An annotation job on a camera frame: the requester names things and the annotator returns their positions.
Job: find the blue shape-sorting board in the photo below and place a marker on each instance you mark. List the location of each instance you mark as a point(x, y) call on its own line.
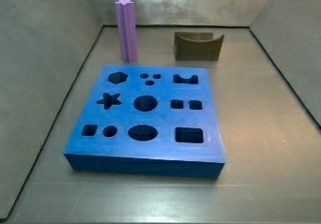
point(148, 122)

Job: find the purple star-shaped peg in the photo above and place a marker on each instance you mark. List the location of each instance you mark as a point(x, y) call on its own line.
point(124, 8)

